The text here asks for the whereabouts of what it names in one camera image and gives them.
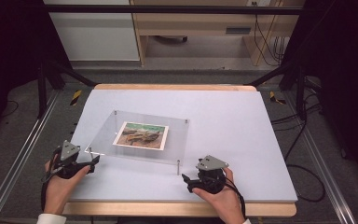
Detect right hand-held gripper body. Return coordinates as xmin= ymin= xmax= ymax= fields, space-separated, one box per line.
xmin=192 ymin=154 xmax=230 ymax=195

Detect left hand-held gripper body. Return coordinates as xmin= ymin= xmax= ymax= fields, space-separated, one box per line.
xmin=50 ymin=140 xmax=91 ymax=180

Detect clear acrylic photo frame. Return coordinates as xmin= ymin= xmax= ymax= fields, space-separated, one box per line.
xmin=84 ymin=109 xmax=190 ymax=176

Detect painting print of boats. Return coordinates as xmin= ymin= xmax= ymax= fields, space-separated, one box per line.
xmin=112 ymin=120 xmax=170 ymax=151

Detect person's right hand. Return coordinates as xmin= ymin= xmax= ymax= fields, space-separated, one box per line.
xmin=192 ymin=167 xmax=246 ymax=223

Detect person's left hand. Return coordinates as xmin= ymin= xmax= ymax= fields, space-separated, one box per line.
xmin=45 ymin=160 xmax=91 ymax=215

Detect wooden table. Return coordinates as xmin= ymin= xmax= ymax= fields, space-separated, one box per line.
xmin=62 ymin=83 xmax=297 ymax=217

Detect white table mat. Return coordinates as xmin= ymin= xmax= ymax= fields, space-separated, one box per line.
xmin=69 ymin=89 xmax=298 ymax=203

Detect yellow clamp left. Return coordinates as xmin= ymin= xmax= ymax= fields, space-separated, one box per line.
xmin=70 ymin=90 xmax=83 ymax=106

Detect yellow clamp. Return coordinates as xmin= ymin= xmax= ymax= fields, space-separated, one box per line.
xmin=268 ymin=91 xmax=287 ymax=105
xmin=70 ymin=90 xmax=83 ymax=106

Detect black metal stand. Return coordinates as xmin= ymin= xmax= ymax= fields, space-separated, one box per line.
xmin=36 ymin=59 xmax=98 ymax=119
xmin=247 ymin=60 xmax=309 ymax=121

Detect yellow clamp right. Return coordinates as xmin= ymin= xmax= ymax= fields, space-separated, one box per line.
xmin=268 ymin=91 xmax=287 ymax=105

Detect white cabinet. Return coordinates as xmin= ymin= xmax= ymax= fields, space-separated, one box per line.
xmin=43 ymin=0 xmax=141 ymax=62

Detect dark curtain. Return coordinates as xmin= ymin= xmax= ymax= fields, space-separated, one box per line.
xmin=0 ymin=0 xmax=73 ymax=144
xmin=287 ymin=0 xmax=358 ymax=188

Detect grey desk label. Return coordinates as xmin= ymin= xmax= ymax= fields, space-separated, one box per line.
xmin=226 ymin=27 xmax=252 ymax=35

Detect light wooden desk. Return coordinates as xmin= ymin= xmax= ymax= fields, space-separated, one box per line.
xmin=130 ymin=0 xmax=306 ymax=67

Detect black horizontal bar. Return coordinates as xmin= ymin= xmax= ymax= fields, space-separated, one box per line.
xmin=43 ymin=4 xmax=306 ymax=16

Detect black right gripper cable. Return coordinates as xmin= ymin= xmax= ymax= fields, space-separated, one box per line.
xmin=223 ymin=176 xmax=247 ymax=218

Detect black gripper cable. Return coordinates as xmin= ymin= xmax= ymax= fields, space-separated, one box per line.
xmin=40 ymin=146 xmax=62 ymax=213
xmin=223 ymin=176 xmax=247 ymax=218

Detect aluminium floor rail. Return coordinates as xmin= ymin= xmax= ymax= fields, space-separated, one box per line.
xmin=283 ymin=91 xmax=357 ymax=224
xmin=0 ymin=90 xmax=62 ymax=224

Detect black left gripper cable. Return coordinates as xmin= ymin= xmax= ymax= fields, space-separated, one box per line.
xmin=40 ymin=146 xmax=62 ymax=213

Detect thin black floor cable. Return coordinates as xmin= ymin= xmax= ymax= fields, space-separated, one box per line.
xmin=1 ymin=100 xmax=20 ymax=119

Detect long black floor cable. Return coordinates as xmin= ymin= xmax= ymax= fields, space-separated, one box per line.
xmin=271 ymin=92 xmax=326 ymax=203

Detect hanging black cables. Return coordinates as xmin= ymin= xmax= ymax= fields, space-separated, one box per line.
xmin=253 ymin=1 xmax=286 ymax=67

